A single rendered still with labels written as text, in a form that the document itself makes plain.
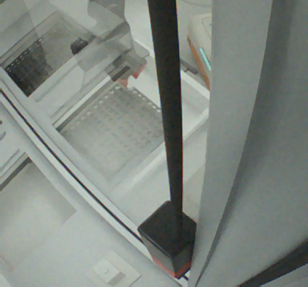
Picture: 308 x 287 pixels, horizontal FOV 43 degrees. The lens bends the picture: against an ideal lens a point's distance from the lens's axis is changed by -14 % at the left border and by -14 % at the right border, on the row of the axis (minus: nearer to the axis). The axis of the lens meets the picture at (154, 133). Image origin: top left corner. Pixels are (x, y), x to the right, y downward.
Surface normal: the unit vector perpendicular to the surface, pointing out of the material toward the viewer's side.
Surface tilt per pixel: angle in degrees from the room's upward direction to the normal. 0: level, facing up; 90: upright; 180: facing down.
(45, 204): 0
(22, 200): 0
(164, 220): 0
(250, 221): 90
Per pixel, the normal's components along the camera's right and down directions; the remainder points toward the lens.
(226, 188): -0.70, 0.66
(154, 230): -0.07, -0.44
